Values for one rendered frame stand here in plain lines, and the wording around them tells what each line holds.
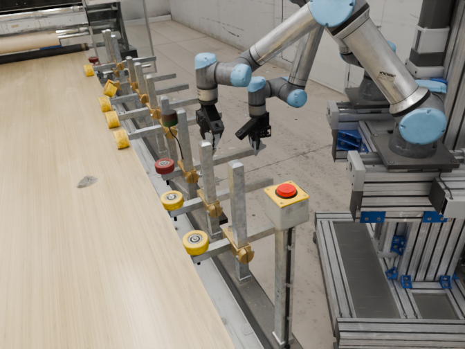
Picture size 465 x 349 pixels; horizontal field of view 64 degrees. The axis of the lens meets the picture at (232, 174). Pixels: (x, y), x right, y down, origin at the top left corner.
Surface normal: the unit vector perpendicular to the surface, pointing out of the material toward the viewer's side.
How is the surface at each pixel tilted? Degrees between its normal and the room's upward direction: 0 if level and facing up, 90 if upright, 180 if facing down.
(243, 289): 0
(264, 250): 0
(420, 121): 96
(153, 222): 0
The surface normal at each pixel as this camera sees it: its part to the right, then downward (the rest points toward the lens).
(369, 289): -0.06, -0.84
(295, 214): 0.42, 0.47
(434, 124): -0.31, 0.62
